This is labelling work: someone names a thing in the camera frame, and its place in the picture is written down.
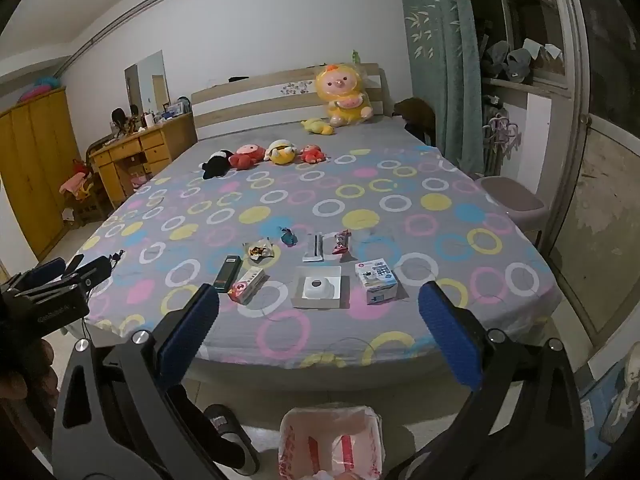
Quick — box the grey stool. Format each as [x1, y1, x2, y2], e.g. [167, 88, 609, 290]
[472, 176, 547, 247]

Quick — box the pink white small box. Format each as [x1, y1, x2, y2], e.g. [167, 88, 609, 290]
[228, 267, 266, 305]

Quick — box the large yellow doll in bag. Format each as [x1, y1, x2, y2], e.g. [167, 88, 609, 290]
[315, 62, 376, 128]

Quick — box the pink clothes pile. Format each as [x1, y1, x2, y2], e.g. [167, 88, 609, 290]
[59, 160, 97, 202]

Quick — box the dark chair with cloth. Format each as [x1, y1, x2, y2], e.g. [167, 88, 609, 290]
[392, 97, 437, 150]

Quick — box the white tray box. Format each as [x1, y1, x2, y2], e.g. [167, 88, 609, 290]
[292, 265, 343, 310]

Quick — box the yellow duck plush toy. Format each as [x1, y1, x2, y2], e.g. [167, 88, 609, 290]
[301, 118, 336, 137]

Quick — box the bed with circle-print sheet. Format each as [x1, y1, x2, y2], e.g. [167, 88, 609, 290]
[70, 122, 563, 393]

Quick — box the brown snack wrapper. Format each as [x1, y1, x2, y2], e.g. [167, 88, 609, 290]
[243, 240, 275, 264]

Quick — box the wall mirror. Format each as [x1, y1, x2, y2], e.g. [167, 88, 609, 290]
[124, 50, 169, 117]

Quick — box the white sneaker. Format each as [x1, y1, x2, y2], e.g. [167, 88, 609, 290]
[597, 354, 640, 445]

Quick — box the yellow wooden wardrobe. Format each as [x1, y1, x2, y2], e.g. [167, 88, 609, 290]
[0, 86, 84, 262]

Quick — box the black white plush toy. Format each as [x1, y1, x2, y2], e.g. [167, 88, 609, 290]
[201, 150, 235, 181]

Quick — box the bundle of clothes hangers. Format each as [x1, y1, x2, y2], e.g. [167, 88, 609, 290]
[482, 114, 522, 142]

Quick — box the clear plastic wrapper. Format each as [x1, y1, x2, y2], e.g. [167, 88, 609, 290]
[302, 232, 325, 264]

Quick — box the grey shoe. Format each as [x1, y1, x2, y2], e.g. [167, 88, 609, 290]
[505, 47, 534, 82]
[482, 40, 511, 79]

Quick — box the bin with plastic bag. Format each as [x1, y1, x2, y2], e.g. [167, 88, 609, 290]
[277, 402, 386, 480]

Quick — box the person's left hand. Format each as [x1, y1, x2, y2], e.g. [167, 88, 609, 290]
[0, 337, 57, 413]

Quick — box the dark green slim box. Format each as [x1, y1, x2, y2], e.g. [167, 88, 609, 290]
[214, 255, 243, 292]

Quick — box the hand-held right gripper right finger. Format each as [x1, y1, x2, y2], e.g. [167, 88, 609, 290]
[385, 281, 586, 480]

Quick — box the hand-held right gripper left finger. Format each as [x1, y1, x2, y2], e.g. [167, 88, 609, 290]
[52, 284, 227, 480]

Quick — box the black slipper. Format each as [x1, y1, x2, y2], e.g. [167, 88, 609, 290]
[202, 404, 262, 477]

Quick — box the large red plush toy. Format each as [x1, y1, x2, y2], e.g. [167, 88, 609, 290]
[229, 144, 266, 170]

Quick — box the blue floor mat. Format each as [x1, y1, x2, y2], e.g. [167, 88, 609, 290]
[574, 360, 632, 442]

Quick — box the small red plush toy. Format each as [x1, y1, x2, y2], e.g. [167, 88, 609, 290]
[299, 145, 331, 165]

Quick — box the yellow white plush toy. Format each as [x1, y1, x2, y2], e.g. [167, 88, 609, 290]
[264, 140, 298, 166]

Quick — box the wooden headboard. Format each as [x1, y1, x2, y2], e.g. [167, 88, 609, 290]
[191, 62, 388, 142]

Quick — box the yellow wooden desk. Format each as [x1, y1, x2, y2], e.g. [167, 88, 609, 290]
[89, 112, 199, 211]

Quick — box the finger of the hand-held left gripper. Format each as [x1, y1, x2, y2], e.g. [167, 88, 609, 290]
[17, 258, 66, 291]
[62, 255, 112, 292]

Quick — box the green patterned curtain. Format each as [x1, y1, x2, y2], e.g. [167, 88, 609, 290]
[395, 0, 487, 176]

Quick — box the blue white carton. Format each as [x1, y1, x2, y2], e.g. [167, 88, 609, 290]
[355, 259, 400, 306]

